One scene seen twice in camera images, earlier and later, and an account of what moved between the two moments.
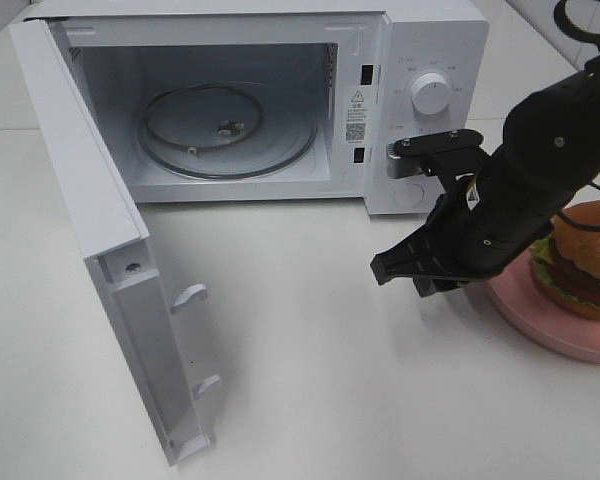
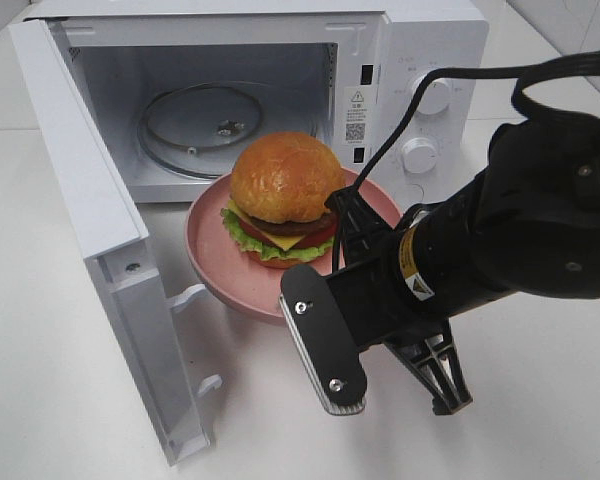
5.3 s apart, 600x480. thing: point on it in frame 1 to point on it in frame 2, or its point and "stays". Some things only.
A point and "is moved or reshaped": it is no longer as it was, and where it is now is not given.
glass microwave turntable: (228, 130) stays
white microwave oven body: (269, 102) stays
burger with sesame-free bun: (578, 270) is moved or reshaped
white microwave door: (117, 245) stays
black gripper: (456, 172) to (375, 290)
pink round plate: (518, 297) to (245, 284)
